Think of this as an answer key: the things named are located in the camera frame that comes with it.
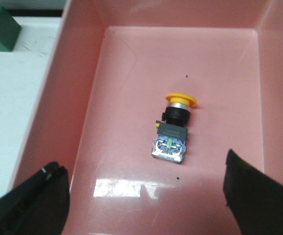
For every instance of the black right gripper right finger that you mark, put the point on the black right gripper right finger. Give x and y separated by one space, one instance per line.
255 200

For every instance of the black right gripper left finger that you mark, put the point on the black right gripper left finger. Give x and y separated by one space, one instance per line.
39 205

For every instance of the yellow mushroom push button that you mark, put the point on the yellow mushroom push button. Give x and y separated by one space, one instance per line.
171 136

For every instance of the pink plastic bin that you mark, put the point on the pink plastic bin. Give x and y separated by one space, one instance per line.
105 86

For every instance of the green cube block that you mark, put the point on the green cube block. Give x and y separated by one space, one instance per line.
9 31

